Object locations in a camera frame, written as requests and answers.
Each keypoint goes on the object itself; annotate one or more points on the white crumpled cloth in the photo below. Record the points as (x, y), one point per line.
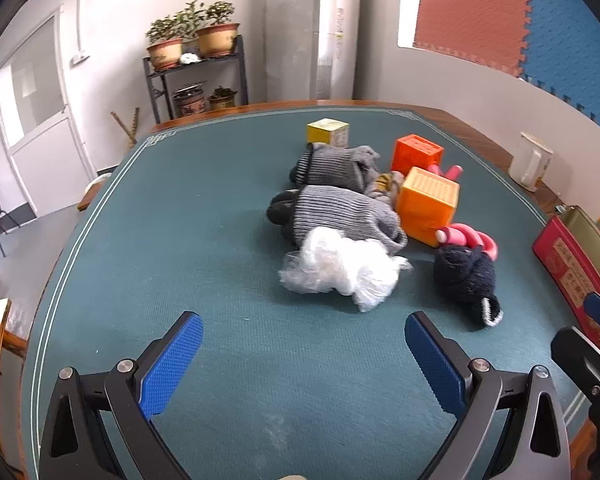
(190, 58)

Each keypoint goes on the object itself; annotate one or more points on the white wall outlet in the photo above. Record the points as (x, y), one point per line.
(80, 57)

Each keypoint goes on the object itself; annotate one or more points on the blue foam wall mat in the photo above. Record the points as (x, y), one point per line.
(575, 40)

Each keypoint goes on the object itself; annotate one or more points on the white plastic pitcher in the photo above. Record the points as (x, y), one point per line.
(527, 165)

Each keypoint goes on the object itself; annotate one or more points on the tan patterned sock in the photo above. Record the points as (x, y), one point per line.
(382, 185)

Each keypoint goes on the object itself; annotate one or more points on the wooden chair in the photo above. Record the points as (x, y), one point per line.
(2, 325)

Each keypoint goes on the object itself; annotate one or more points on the red foam wall mat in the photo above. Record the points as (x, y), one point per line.
(470, 10)

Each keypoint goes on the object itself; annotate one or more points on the black metal plant rack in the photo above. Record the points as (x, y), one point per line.
(152, 90)

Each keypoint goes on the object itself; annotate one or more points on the orange toy cube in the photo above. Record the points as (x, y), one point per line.
(425, 210)
(412, 157)

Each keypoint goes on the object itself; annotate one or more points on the dark patterned pot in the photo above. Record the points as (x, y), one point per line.
(190, 102)

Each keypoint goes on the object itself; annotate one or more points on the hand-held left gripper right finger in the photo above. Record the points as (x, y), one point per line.
(435, 365)

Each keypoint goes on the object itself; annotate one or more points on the bamboo stick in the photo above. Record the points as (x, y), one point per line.
(125, 127)

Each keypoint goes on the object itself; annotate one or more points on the pink knotted foam tube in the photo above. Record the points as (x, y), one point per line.
(472, 237)
(452, 172)

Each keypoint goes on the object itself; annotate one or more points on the green table mat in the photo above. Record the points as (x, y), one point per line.
(205, 220)

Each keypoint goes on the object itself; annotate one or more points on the white plastic bag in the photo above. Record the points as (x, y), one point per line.
(340, 265)

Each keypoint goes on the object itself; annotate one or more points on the potted plant in clay pot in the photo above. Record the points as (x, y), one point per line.
(190, 20)
(217, 40)
(165, 52)

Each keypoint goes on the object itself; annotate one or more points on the black sock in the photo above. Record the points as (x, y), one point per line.
(462, 272)

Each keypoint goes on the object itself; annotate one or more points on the yellow cardboard box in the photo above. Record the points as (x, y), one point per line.
(325, 132)

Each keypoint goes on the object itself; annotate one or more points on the red storage box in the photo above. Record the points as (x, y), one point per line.
(560, 265)

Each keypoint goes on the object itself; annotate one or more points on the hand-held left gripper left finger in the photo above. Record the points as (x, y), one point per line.
(172, 365)

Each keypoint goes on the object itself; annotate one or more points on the white glass door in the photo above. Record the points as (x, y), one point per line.
(35, 125)

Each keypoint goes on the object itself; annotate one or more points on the standing air conditioner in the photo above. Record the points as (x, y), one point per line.
(330, 35)

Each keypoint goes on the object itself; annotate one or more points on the grey ribbed sock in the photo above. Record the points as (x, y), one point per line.
(330, 167)
(340, 210)

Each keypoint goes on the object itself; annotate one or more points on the small potted succulent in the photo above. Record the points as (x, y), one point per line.
(222, 100)

